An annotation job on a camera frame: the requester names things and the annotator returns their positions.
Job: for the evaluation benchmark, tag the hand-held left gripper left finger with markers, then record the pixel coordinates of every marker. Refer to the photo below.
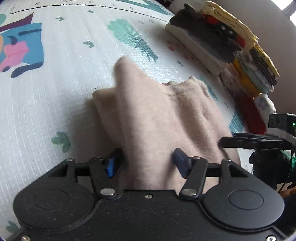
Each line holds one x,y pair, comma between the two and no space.
111,165

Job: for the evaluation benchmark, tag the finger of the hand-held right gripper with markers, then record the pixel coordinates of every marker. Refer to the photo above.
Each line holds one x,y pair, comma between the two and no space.
235,142
249,135

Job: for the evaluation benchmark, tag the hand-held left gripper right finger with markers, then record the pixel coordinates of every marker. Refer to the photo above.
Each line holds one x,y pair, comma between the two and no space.
180,162

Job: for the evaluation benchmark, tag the beige sweater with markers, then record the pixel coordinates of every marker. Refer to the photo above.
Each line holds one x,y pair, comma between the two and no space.
157,120

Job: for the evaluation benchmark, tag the person's right forearm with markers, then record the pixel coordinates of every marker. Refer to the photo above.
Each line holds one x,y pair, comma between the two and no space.
286,160

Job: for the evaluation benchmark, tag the stack of mixed folded clothes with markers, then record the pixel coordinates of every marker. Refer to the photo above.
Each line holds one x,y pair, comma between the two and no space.
252,74

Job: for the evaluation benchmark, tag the white floral printed cloth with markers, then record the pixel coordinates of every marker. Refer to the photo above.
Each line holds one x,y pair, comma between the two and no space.
263,104

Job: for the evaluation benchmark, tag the cartoon printed play mat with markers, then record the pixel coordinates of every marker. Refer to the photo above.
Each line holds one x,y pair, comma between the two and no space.
57,92

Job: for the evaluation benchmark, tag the white folded garment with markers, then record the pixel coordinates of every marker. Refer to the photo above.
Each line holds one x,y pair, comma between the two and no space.
196,44

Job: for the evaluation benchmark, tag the red and black garment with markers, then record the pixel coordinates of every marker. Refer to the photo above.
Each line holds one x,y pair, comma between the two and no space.
222,29

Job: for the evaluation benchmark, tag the pale yellow folded cloth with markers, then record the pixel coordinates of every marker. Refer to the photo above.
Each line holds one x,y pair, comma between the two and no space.
231,20

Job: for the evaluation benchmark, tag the dark grey folded garment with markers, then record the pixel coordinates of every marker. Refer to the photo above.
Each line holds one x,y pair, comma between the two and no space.
196,25

